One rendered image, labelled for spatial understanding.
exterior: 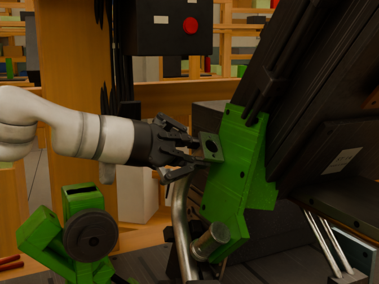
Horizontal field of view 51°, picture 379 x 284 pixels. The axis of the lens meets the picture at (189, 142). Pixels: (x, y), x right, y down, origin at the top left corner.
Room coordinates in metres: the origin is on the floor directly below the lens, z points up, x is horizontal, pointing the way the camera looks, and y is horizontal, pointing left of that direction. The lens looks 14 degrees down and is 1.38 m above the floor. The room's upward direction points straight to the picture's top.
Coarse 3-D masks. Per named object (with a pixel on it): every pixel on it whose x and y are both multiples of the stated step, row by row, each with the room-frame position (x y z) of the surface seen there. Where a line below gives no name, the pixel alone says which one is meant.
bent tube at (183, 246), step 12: (204, 132) 0.68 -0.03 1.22; (204, 144) 0.66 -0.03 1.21; (216, 144) 0.68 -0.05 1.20; (204, 156) 0.64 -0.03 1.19; (216, 156) 0.65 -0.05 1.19; (180, 180) 0.71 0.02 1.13; (180, 192) 0.70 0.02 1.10; (180, 204) 0.70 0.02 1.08; (180, 216) 0.68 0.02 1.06; (180, 228) 0.66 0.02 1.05; (180, 240) 0.65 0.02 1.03; (180, 252) 0.63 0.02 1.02; (180, 264) 0.62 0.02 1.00; (192, 264) 0.62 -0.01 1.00; (192, 276) 0.60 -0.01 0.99
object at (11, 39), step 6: (0, 12) 9.08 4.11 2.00; (6, 12) 9.11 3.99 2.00; (0, 36) 9.03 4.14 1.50; (6, 36) 9.06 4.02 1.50; (12, 36) 9.53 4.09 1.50; (12, 42) 9.53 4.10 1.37; (0, 66) 9.09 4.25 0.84; (12, 66) 9.12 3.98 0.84; (0, 72) 9.09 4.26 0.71; (6, 72) 9.13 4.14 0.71
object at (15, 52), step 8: (0, 0) 6.95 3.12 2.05; (8, 0) 6.98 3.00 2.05; (16, 0) 7.01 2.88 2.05; (112, 0) 7.41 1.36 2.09; (112, 8) 7.33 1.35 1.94; (0, 16) 6.90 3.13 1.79; (8, 16) 6.94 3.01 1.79; (16, 16) 6.98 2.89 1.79; (0, 32) 6.82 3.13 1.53; (8, 32) 6.86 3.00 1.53; (16, 32) 6.89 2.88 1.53; (24, 32) 6.93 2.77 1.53; (0, 48) 6.97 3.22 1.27; (8, 48) 6.96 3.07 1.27; (16, 48) 6.99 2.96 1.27; (0, 56) 6.86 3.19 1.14; (8, 56) 6.89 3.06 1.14; (16, 56) 6.92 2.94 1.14; (24, 56) 6.96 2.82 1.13; (24, 72) 6.99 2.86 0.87
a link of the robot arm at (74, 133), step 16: (0, 96) 0.52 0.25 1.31; (16, 96) 0.52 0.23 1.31; (32, 96) 0.54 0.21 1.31; (0, 112) 0.51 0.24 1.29; (16, 112) 0.51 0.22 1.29; (32, 112) 0.52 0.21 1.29; (48, 112) 0.54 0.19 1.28; (64, 112) 0.56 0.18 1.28; (80, 112) 0.58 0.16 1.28; (64, 128) 0.54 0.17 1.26; (80, 128) 0.56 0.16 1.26; (96, 128) 0.57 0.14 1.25; (64, 144) 0.55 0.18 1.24; (80, 144) 0.55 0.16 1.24; (96, 144) 0.56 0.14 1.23
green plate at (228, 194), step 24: (240, 120) 0.65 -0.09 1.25; (264, 120) 0.60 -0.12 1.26; (240, 144) 0.63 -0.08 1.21; (264, 144) 0.62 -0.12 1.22; (216, 168) 0.67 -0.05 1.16; (240, 168) 0.61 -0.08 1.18; (264, 168) 0.62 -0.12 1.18; (216, 192) 0.65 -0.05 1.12; (240, 192) 0.59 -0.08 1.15; (264, 192) 0.62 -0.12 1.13; (216, 216) 0.63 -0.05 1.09
